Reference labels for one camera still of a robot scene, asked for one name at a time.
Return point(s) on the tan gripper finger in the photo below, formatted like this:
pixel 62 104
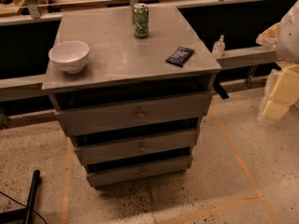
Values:
pixel 281 91
pixel 269 36

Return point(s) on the dark blue rxbar wrapper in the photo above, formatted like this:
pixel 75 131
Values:
pixel 180 56

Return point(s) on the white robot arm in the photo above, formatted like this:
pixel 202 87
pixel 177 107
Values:
pixel 287 43

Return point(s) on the white bowl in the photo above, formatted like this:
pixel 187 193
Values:
pixel 70 56

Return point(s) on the green soda can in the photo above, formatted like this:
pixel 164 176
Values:
pixel 141 20

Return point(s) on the grey wooden drawer cabinet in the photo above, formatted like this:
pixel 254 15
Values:
pixel 129 113

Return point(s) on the grey metal railing beam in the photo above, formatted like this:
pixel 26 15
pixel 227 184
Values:
pixel 29 87

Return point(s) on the black metal stand leg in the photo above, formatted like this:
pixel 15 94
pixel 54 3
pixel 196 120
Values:
pixel 25 214

